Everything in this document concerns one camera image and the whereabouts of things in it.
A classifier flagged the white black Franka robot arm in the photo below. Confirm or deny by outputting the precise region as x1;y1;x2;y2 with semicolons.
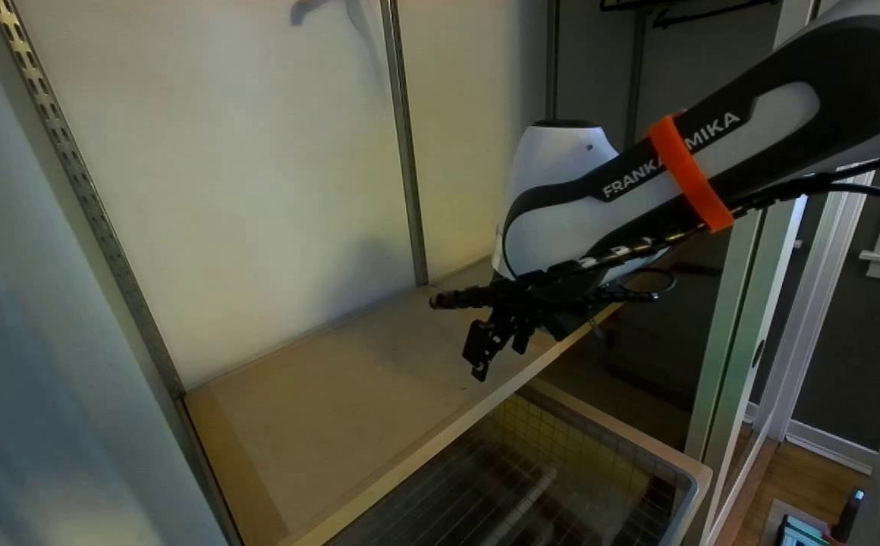
434;0;880;377

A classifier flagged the wooden shelf board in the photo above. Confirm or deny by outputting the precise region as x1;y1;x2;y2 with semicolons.
188;288;594;546

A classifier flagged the metal shelf upright middle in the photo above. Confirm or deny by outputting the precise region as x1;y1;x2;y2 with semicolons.
381;0;432;284

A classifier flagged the white door frame post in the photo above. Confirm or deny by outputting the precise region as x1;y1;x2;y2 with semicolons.
684;199;803;546

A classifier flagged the orange strap on arm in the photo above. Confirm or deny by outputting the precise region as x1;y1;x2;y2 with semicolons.
644;114;738;236

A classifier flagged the wire mesh tray with frame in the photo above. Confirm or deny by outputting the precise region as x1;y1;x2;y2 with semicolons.
329;382;713;546

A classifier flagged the slotted metal shelf upright left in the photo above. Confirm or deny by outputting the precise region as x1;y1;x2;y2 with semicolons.
0;0;239;546

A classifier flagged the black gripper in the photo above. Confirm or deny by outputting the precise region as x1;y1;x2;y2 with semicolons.
432;279;619;379

